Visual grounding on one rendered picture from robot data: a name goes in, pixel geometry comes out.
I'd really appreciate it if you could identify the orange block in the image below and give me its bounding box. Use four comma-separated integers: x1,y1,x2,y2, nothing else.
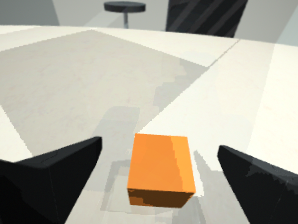
127,133,196,208

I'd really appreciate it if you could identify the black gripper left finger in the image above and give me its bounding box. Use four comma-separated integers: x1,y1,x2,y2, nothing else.
0,136,103,224

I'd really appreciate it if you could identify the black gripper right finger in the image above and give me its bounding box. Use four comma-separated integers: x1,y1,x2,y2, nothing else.
217,145,298,224

